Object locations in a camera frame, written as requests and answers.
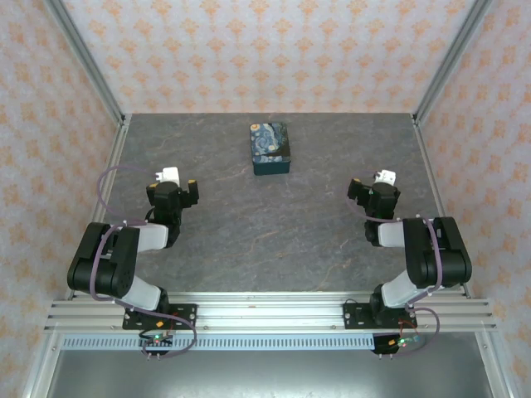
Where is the starry night print box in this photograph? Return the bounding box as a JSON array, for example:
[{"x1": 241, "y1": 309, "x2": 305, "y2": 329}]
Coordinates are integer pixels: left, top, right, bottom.
[{"x1": 249, "y1": 121, "x2": 293, "y2": 177}]

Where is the aluminium mounting beam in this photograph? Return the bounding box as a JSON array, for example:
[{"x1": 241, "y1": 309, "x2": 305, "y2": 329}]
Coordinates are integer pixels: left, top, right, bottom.
[{"x1": 43, "y1": 291, "x2": 498, "y2": 332}]

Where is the grey metal lower panel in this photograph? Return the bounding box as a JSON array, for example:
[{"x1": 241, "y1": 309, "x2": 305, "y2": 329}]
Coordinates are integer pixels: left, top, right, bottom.
[{"x1": 24, "y1": 331, "x2": 511, "y2": 398}]

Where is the aluminium side rail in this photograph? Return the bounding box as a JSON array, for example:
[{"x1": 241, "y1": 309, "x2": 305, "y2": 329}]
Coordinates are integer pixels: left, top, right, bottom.
[
  {"x1": 66, "y1": 115, "x2": 133, "y2": 299},
  {"x1": 412, "y1": 115, "x2": 472, "y2": 298}
]

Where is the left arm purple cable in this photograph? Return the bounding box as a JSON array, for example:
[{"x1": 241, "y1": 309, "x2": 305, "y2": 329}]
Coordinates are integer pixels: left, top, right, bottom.
[{"x1": 90, "y1": 164, "x2": 197, "y2": 360}]

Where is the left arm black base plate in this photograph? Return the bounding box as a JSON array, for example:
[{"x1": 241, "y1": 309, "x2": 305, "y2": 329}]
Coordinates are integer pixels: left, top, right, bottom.
[{"x1": 122, "y1": 303, "x2": 198, "y2": 331}]

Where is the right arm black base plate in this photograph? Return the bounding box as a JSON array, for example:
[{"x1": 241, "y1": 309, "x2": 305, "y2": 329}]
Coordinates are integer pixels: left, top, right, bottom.
[{"x1": 343, "y1": 302, "x2": 418, "y2": 331}]

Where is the aluminium frame post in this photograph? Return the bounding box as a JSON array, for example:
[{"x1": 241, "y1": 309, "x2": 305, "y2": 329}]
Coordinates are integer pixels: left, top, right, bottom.
[
  {"x1": 413, "y1": 0, "x2": 494, "y2": 125},
  {"x1": 43, "y1": 0, "x2": 125, "y2": 125}
]

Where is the grey slotted cable duct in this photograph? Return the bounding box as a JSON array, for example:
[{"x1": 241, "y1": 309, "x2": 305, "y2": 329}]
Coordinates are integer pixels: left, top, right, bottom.
[{"x1": 61, "y1": 334, "x2": 478, "y2": 352}]

